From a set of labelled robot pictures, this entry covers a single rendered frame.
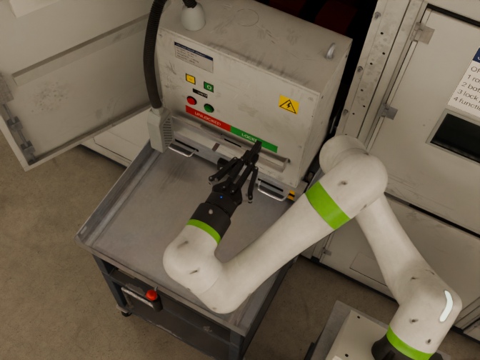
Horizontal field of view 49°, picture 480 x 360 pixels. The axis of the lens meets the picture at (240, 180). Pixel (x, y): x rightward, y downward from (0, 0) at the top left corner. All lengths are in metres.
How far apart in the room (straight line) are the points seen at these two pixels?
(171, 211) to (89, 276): 0.96
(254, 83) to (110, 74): 0.59
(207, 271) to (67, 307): 1.44
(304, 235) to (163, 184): 0.72
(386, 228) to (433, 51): 0.47
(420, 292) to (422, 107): 0.50
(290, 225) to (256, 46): 0.49
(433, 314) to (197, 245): 0.60
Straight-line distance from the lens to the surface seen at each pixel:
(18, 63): 1.66
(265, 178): 1.74
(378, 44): 1.48
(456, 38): 1.38
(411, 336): 1.45
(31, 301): 2.67
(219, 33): 1.47
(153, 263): 1.70
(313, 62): 1.42
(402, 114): 1.59
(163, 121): 1.65
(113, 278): 2.04
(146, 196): 1.80
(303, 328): 2.53
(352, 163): 1.22
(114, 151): 2.75
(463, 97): 1.49
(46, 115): 1.84
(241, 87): 1.47
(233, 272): 1.28
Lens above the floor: 2.41
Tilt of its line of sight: 59 degrees down
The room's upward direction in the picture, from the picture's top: 4 degrees clockwise
